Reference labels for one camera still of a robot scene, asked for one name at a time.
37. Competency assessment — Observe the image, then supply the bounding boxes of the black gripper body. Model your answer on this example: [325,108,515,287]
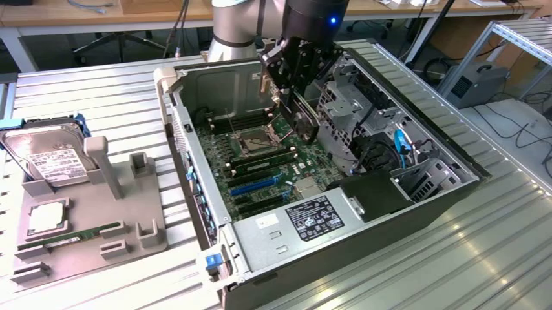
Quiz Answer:
[278,0,350,51]

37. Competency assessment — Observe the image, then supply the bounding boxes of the graphics card with metal bracket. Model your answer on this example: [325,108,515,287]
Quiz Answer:
[257,72,324,147]

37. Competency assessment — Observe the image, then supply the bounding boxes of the wooden desk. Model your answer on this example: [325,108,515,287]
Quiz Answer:
[0,0,546,74]

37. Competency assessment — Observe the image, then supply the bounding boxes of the silver metal disk bay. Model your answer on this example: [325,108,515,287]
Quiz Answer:
[318,53,413,177]

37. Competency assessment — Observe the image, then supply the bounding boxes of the black office chair base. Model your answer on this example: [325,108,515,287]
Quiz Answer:
[348,19,396,40]
[71,30,169,64]

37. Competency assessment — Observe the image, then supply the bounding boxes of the metal socket cover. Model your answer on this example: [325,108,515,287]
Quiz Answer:
[264,121,284,145]

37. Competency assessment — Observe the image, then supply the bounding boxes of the thin metal locking lever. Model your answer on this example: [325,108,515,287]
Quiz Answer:
[225,108,238,140]

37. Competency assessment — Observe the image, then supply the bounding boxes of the CPU socket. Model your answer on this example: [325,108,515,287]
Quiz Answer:
[231,128,280,158]

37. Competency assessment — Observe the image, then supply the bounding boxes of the green motherboard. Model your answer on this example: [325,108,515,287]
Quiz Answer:
[193,108,349,224]

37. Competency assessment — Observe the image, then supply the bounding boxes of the black stand pole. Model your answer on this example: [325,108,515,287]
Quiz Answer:
[405,0,457,70]

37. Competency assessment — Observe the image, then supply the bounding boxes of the green RAM stick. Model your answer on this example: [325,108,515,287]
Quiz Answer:
[230,153,301,178]
[16,222,121,251]

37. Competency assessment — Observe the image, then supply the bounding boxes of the long black expansion slot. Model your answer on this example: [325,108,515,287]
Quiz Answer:
[235,192,281,207]
[237,198,289,216]
[226,172,278,189]

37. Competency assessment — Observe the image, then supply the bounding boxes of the blue expansion slot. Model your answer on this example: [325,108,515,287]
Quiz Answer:
[230,178,282,197]

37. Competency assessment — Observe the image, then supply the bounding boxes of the silver chipset heatsink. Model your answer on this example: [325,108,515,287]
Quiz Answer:
[294,178,324,199]

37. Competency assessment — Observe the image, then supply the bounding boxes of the black plastic shroud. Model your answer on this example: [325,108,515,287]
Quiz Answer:
[326,170,419,224]

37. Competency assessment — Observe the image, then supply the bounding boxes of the silver power supply with label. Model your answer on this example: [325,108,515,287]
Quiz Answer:
[222,186,369,275]

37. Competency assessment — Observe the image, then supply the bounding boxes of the hard disk with blue rails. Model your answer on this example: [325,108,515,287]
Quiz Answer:
[0,110,99,189]

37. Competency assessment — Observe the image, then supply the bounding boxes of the open black PC case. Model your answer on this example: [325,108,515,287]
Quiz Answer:
[154,47,493,310]

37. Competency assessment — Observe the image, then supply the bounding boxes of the grey parts rack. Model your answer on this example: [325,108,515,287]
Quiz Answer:
[7,135,170,294]

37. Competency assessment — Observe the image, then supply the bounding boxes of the silver CPU chip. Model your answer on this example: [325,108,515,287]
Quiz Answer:
[26,203,66,234]

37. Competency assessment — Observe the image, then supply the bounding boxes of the blue wire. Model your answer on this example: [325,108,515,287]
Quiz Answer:
[392,128,412,169]

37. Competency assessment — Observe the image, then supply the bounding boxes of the black wire bundle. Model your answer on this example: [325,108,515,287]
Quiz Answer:
[348,134,405,172]

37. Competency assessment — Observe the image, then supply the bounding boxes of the grey unit with handle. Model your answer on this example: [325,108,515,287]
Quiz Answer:
[444,62,513,110]

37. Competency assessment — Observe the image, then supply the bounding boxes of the aluminium frame table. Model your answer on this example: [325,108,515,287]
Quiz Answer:
[437,17,552,107]

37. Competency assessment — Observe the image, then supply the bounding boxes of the light blue cable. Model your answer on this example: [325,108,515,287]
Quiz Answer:
[68,0,115,14]

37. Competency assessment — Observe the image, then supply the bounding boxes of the black floor cable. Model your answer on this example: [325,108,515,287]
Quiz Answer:
[472,92,552,151]

